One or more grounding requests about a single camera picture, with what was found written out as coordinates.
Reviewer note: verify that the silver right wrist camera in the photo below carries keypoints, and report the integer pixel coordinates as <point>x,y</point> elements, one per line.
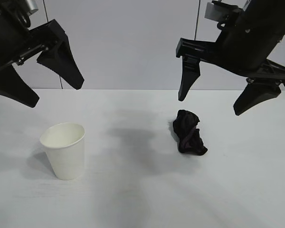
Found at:
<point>213,10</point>

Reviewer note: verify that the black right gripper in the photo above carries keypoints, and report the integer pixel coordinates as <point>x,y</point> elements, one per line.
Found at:
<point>249,45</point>

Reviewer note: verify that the white paper cup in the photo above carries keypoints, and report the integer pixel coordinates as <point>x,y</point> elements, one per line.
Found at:
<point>66,156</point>

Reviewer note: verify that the black cloth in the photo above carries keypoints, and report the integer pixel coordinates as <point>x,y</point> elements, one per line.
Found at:
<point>190,135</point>

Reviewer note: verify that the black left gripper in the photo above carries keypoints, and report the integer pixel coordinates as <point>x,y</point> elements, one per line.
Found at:
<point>7,31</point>

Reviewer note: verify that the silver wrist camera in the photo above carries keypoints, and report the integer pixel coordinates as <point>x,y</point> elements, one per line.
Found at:
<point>32,4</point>
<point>213,10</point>

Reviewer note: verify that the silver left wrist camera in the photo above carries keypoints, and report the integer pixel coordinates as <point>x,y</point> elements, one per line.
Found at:
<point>32,4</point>

